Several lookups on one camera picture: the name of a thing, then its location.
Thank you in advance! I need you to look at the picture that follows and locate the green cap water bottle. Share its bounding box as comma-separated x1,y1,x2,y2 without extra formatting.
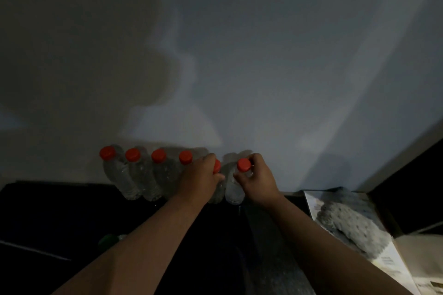
98,233,129,251

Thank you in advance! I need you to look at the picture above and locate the grey folded towel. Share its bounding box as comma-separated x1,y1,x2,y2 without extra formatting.
315,187,394,261

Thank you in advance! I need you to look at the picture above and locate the dark wood wardrobe unit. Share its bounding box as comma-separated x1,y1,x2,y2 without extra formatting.
356,125,443,295

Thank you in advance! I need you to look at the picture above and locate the black glossy table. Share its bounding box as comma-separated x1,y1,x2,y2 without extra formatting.
0,180,312,295

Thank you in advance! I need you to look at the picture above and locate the person's left forearm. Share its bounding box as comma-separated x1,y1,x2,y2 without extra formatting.
52,194,205,295

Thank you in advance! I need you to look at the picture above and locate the person's right hand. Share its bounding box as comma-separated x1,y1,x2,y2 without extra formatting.
233,153,284,209

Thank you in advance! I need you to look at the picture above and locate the person's left hand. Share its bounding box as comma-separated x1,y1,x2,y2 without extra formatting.
176,153,226,206

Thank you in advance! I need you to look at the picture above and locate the white printed paper sheet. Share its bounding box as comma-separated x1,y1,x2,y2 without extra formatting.
304,189,421,295

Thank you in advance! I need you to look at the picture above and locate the red cap water bottle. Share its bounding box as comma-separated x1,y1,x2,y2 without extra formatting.
124,147,162,202
99,146,141,201
178,150,194,181
207,159,227,205
225,158,253,206
151,148,180,201

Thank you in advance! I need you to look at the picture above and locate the person's right forearm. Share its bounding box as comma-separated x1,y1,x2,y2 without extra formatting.
266,194,402,295

